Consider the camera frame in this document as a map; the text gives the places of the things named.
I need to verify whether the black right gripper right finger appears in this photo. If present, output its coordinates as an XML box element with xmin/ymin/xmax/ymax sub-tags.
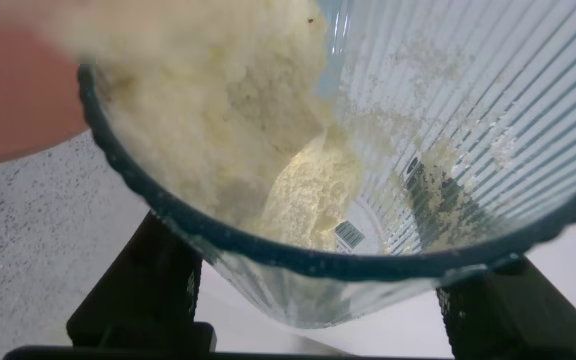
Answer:
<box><xmin>435</xmin><ymin>254</ymin><xmax>576</xmax><ymax>360</ymax></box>

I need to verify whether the pink bowl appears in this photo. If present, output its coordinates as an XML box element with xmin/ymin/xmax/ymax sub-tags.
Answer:
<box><xmin>0</xmin><ymin>9</ymin><xmax>92</xmax><ymax>170</ymax></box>

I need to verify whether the ribbed transparent teal cup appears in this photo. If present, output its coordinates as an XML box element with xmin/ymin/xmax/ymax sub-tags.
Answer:
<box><xmin>76</xmin><ymin>0</ymin><xmax>576</xmax><ymax>331</ymax></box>

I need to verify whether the pale yellow powder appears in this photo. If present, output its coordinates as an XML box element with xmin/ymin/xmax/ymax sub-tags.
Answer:
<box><xmin>37</xmin><ymin>0</ymin><xmax>369</xmax><ymax>251</ymax></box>

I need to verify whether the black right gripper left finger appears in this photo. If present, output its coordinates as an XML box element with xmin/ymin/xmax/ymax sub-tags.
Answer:
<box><xmin>65</xmin><ymin>209</ymin><xmax>217</xmax><ymax>354</ymax></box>

